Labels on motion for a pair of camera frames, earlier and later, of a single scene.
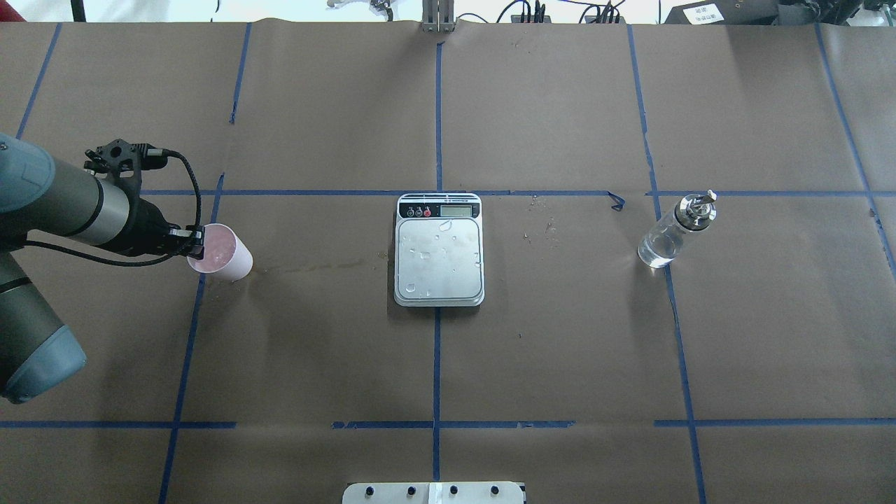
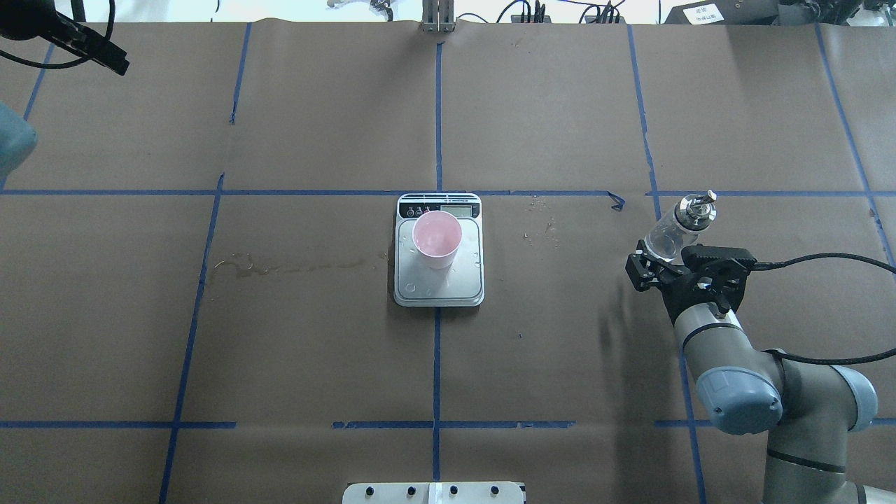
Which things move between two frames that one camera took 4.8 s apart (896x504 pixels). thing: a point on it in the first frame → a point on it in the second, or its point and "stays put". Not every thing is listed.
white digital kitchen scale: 439,253 stays put
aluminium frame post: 437,16 stays put
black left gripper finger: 197,236 → 97,48
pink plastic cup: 225,254 → 437,235
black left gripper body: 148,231 → 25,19
